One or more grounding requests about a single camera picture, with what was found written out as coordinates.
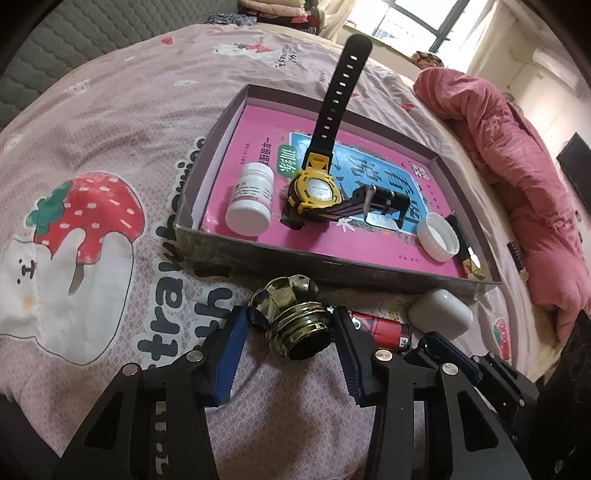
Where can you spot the window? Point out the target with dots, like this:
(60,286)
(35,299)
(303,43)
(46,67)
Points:
(415,23)

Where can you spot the pink book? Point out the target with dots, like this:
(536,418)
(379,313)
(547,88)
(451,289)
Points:
(268,129)

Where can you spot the grey quilted headboard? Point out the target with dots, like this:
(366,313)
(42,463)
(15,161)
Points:
(69,41)

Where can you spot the yellow and black wristwatch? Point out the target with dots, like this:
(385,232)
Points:
(316,187)

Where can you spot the blue patterned cloth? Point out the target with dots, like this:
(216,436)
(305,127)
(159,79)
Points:
(224,19)

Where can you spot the cream curtain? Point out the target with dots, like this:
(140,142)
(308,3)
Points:
(339,18)
(489,37)

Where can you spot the pink quilt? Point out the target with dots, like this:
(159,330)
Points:
(508,161)

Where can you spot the dark slim tube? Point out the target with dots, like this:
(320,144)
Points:
(468,251)

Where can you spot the brown patterned cushion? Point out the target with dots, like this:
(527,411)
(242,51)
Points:
(428,58)

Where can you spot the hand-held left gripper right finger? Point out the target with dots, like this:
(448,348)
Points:
(347,362)

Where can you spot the pile of folded clothes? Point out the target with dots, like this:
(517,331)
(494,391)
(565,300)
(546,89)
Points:
(281,14)

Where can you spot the white bottle cap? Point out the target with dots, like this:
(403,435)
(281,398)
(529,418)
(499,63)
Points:
(438,237)

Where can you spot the pink strawberry print bedsheet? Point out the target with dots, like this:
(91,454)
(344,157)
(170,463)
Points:
(115,138)

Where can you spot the white air conditioner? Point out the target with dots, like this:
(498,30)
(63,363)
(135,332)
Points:
(554,69)

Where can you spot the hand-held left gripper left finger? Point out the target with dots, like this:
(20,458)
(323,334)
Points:
(231,357)

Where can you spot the gold bottle stopper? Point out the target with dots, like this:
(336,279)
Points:
(295,323)

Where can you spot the black television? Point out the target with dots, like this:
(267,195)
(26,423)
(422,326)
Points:
(577,170)

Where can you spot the white pill bottle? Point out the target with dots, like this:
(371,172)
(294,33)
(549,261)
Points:
(249,203)

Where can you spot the red lighter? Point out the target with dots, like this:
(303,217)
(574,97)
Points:
(388,332)

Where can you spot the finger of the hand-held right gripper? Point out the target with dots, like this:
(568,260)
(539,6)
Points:
(455,355)

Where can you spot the dark shallow cardboard box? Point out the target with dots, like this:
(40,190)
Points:
(203,170)

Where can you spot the white earbuds case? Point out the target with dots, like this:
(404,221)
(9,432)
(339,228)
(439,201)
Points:
(438,311)

